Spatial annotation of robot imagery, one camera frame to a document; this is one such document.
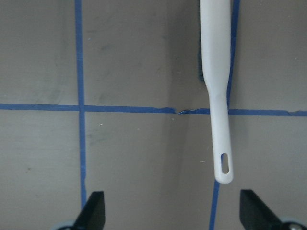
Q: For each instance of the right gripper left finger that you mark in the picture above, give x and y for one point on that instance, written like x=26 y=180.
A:
x=93 y=215

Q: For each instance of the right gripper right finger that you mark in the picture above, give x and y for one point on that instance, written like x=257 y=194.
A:
x=255 y=214

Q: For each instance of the beige hand brush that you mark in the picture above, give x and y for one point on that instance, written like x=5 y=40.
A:
x=215 y=23

